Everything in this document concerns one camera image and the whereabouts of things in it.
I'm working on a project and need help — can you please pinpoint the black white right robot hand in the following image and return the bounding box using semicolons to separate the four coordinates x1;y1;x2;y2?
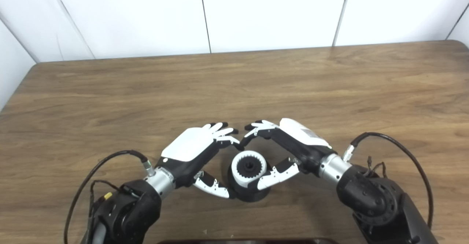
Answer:
239;118;332;191

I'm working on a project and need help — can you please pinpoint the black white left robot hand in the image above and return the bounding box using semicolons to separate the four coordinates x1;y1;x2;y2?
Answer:
156;122;240;199

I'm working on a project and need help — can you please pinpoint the white plastic ring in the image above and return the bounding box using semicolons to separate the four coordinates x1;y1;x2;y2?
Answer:
232;151;267;189

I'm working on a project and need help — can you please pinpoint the round black plastic part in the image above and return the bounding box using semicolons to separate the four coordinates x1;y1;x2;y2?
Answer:
227;151;272;202

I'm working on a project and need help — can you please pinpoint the dark robot torso edge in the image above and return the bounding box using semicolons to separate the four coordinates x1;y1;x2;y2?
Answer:
158;238;339;244

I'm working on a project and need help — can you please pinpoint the thin dark wire bundle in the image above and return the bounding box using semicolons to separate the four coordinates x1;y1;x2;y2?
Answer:
363;156;387;178

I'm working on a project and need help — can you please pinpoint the thin wire with yellow plug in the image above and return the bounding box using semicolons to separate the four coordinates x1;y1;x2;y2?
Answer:
89;180;121;230

